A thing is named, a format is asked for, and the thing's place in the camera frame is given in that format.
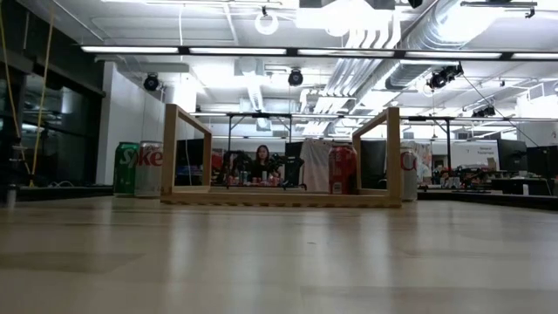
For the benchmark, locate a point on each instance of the silver Diet Coke can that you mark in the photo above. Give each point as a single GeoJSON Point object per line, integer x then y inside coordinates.
{"type": "Point", "coordinates": [148, 170]}
{"type": "Point", "coordinates": [409, 174]}

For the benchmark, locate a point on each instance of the green Sprite can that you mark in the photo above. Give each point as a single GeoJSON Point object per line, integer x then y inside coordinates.
{"type": "Point", "coordinates": [125, 168]}

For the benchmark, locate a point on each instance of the white sign board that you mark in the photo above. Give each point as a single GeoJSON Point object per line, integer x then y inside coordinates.
{"type": "Point", "coordinates": [473, 157]}

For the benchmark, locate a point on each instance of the wooden slatted shelf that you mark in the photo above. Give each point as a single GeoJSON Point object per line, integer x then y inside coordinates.
{"type": "Point", "coordinates": [283, 200]}

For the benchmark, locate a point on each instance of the silver ventilation duct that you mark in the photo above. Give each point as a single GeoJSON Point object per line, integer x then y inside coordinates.
{"type": "Point", "coordinates": [405, 74]}

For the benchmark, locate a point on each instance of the small white post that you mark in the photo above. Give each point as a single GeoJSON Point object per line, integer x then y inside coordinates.
{"type": "Point", "coordinates": [11, 196]}

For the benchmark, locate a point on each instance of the colourful poster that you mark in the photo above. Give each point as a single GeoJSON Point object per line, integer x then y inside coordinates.
{"type": "Point", "coordinates": [425, 161]}

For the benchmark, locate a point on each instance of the black ceiling spotlight cluster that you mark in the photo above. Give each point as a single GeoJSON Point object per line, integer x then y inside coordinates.
{"type": "Point", "coordinates": [438, 79]}

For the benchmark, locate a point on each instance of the person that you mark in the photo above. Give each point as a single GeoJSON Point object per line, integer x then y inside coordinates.
{"type": "Point", "coordinates": [262, 157]}

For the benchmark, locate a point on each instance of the red Coca-Cola can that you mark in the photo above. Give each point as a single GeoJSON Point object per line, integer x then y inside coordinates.
{"type": "Point", "coordinates": [342, 170]}

